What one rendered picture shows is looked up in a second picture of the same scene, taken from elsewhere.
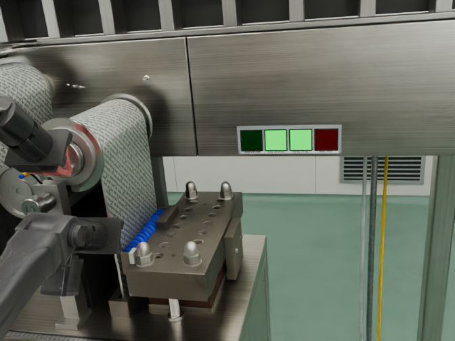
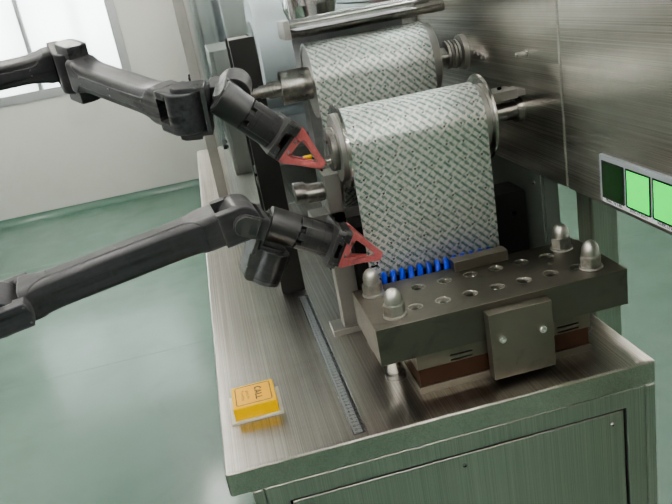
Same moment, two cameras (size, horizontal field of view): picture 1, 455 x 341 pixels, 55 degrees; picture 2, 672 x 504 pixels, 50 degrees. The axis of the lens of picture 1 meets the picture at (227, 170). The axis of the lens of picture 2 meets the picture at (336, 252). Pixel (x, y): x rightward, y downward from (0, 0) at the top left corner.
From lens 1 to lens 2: 0.88 m
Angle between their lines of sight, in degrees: 64
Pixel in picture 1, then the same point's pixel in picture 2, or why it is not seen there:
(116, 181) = (385, 189)
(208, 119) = (576, 131)
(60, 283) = (245, 266)
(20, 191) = not seen: hidden behind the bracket
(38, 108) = (411, 82)
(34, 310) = not seen: hidden behind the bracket
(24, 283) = (165, 244)
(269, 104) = (634, 124)
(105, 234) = (325, 242)
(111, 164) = (377, 167)
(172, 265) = (379, 308)
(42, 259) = (193, 233)
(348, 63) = not seen: outside the picture
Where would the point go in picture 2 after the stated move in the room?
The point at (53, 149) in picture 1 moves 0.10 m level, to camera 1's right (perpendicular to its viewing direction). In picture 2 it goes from (274, 138) to (297, 146)
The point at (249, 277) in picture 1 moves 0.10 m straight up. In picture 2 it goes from (522, 389) to (516, 330)
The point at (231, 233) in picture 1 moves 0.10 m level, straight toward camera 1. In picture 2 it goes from (498, 311) to (441, 333)
